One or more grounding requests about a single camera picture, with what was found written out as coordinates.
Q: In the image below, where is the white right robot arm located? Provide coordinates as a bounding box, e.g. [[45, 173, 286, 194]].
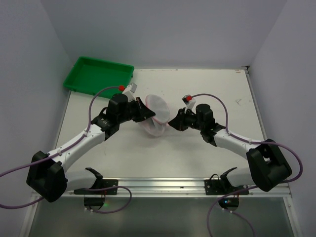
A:
[[168, 104, 292, 192]]

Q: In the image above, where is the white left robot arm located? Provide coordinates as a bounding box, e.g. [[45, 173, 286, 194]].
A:
[[26, 94, 156, 202]]

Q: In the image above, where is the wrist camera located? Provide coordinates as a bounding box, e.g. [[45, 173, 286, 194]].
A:
[[123, 83, 137, 101], [182, 95, 196, 112]]

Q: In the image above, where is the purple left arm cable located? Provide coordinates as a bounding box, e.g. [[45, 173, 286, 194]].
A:
[[0, 85, 133, 214]]

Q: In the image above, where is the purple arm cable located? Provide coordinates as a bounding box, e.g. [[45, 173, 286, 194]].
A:
[[0, 85, 133, 214], [186, 93, 304, 237]]

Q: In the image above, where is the aluminium mounting rail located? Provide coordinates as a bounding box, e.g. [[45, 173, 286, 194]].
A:
[[31, 176, 291, 198]]

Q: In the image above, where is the green plastic tray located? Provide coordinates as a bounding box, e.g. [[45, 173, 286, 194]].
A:
[[63, 56, 134, 95]]

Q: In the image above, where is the white mesh laundry bag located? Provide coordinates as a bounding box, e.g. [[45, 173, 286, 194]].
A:
[[140, 94, 170, 137]]

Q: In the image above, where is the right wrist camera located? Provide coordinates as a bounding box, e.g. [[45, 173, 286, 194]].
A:
[[182, 95, 196, 112]]

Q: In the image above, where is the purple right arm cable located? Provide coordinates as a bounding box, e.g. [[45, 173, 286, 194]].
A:
[[186, 93, 304, 237]]

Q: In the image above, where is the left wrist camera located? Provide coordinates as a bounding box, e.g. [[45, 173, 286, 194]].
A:
[[123, 83, 137, 101]]

